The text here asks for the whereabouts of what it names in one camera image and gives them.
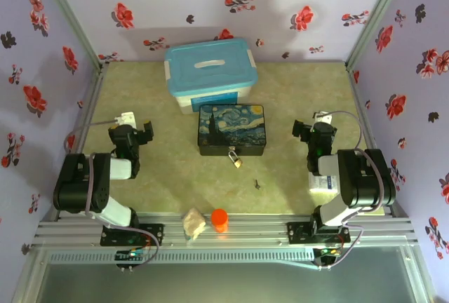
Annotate grey right arm cable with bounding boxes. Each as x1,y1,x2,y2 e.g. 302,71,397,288
317,109,384,271

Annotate orange plastic cylinder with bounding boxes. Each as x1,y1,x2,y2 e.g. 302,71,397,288
210,208,229,234

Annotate brass padlock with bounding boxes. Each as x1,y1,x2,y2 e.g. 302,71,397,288
227,146,243,170

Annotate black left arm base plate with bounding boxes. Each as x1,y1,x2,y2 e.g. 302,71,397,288
100,223,165,247

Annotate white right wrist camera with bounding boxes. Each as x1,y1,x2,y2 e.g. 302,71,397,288
313,111,333,126

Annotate perforated grey cable duct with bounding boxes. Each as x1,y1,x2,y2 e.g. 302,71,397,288
47,249,316,264

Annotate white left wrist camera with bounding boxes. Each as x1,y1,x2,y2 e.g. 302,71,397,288
114,112,138,128

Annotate white packet with blue print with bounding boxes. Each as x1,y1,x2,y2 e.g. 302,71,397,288
308,172,340,192

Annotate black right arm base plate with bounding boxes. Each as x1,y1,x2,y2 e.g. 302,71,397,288
286,221,351,245

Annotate aluminium frame post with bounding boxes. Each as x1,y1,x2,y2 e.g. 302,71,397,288
33,0,106,72
344,0,413,72

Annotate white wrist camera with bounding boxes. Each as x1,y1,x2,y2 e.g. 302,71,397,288
114,112,138,128
313,111,333,126

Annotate aluminium front rail platform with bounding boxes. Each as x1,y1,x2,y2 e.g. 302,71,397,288
33,213,420,248

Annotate grey left arm cable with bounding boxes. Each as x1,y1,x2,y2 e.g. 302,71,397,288
65,119,161,269

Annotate aluminium side rail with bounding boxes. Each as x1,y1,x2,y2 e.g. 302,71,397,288
41,66,109,222
345,64,410,218

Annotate starry night metal box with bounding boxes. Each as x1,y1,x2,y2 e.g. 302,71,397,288
198,104,267,157

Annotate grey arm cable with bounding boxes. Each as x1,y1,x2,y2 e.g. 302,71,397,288
317,109,384,271
65,119,161,269

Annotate blue lidded storage box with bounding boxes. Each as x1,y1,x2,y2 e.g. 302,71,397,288
163,37,260,116

